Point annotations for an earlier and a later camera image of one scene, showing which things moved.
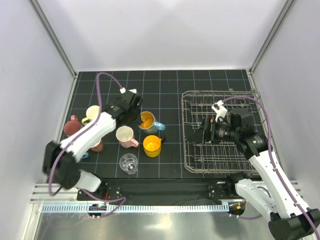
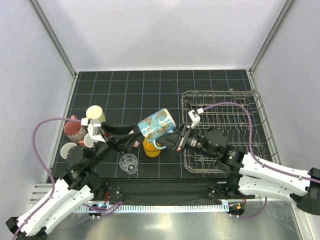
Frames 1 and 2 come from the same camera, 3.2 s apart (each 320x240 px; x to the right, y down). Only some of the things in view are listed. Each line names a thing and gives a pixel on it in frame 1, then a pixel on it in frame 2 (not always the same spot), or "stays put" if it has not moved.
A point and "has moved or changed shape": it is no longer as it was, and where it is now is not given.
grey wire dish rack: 225,156 stays put
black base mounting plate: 164,189 stays put
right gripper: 207,130 to 181,139
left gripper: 132,116 to 110,138
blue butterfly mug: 148,124 has moved or changed shape
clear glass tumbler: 128,162 stays put
